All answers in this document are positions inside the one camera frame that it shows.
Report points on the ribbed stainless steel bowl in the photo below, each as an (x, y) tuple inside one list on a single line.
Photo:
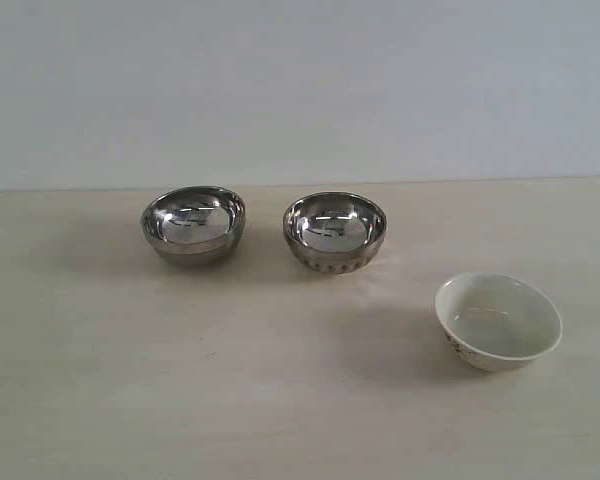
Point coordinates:
[(334, 232)]

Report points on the smooth stainless steel bowl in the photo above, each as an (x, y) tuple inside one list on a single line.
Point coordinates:
[(195, 226)]

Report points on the white ceramic bowl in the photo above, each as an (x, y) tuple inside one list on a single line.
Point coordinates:
[(495, 322)]

